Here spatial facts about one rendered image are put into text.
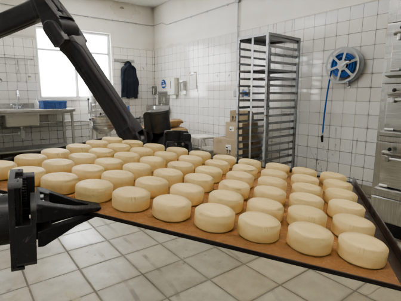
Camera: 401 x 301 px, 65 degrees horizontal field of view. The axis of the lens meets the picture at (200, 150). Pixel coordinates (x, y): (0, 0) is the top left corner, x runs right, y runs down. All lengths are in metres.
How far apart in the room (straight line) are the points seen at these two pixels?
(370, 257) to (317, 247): 0.05
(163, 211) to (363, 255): 0.22
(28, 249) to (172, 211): 0.16
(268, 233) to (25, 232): 0.27
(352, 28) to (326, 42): 0.34
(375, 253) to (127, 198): 0.29
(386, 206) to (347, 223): 2.49
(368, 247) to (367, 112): 3.65
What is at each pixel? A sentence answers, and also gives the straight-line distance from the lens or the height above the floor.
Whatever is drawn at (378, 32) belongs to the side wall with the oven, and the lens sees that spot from 4.04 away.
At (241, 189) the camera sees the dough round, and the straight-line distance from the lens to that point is 0.49.
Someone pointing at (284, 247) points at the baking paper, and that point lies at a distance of 0.38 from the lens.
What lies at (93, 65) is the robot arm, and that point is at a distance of 0.95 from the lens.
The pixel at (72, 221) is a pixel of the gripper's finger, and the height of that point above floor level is 0.97.
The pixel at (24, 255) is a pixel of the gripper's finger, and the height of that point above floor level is 0.94.
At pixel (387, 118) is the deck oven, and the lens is 2.80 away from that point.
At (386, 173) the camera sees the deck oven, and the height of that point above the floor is 0.52.
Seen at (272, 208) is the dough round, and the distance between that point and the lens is 0.43.
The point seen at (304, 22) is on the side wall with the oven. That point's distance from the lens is 4.54.
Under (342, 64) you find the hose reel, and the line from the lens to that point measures 4.00.
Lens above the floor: 1.11
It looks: 10 degrees down
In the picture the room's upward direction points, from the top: straight up
